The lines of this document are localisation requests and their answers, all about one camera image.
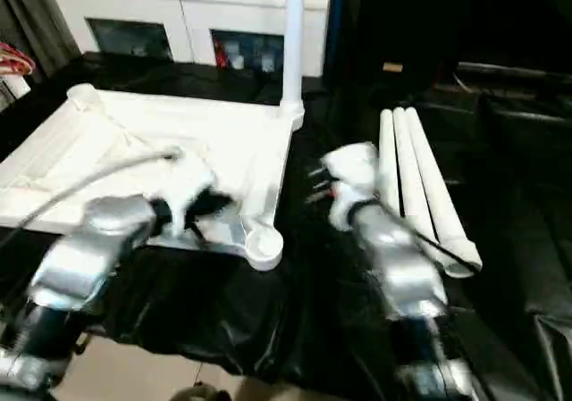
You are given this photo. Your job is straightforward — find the white plastic table leg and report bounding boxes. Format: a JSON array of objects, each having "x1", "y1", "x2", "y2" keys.
[
  {"x1": 279, "y1": 0, "x2": 307, "y2": 111},
  {"x1": 404, "y1": 107, "x2": 484, "y2": 280},
  {"x1": 391, "y1": 107, "x2": 448, "y2": 259},
  {"x1": 378, "y1": 109, "x2": 402, "y2": 217}
]

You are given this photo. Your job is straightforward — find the white plastic table top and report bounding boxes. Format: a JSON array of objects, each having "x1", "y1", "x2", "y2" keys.
[{"x1": 0, "y1": 84, "x2": 307, "y2": 272}]

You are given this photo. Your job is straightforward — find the black shiny mat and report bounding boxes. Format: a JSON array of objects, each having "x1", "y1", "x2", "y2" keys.
[{"x1": 0, "y1": 52, "x2": 572, "y2": 401}]

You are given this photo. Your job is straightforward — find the black cabinet with gold label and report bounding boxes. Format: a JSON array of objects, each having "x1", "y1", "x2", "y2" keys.
[{"x1": 321, "y1": 0, "x2": 572, "y2": 103}]

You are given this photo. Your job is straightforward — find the grey robot foot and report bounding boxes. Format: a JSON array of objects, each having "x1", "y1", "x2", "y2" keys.
[{"x1": 172, "y1": 385, "x2": 233, "y2": 401}]

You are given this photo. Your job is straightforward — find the white cabinet with glass doors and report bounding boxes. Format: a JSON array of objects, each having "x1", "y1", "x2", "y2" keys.
[{"x1": 47, "y1": 0, "x2": 334, "y2": 79}]

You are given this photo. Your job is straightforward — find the black flat bar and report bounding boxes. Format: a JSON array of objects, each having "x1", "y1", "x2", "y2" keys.
[{"x1": 458, "y1": 61, "x2": 572, "y2": 81}]

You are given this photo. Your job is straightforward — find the red clothes hangers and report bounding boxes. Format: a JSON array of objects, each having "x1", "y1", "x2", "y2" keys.
[{"x1": 0, "y1": 42, "x2": 36, "y2": 76}]

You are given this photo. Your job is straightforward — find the grey curtain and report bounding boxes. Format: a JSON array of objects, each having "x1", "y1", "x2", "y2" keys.
[{"x1": 0, "y1": 0, "x2": 84, "y2": 80}]

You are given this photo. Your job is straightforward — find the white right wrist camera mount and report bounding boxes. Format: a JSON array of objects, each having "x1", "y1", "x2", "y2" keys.
[{"x1": 321, "y1": 141, "x2": 382, "y2": 233}]

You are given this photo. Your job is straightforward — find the white post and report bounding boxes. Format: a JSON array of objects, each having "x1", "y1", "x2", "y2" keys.
[{"x1": 0, "y1": 74, "x2": 31, "y2": 104}]

